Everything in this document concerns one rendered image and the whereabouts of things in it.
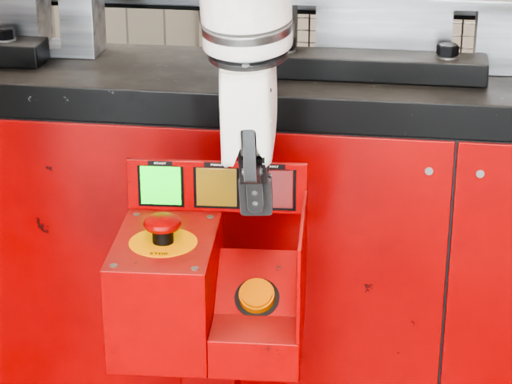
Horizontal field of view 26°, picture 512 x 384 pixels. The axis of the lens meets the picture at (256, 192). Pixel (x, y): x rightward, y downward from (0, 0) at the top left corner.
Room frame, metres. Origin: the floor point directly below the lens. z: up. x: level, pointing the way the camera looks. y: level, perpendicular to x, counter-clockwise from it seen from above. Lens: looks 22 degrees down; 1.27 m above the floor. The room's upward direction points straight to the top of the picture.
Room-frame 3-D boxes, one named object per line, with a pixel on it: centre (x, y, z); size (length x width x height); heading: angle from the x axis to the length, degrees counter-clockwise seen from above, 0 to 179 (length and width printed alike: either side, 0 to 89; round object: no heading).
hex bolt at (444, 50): (1.32, -0.23, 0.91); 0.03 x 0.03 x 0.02
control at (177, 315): (1.06, 0.05, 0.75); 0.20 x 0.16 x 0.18; 85
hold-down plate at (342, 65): (1.33, -0.14, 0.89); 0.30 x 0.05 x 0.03; 82
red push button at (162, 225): (1.05, 0.10, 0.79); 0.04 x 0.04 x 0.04
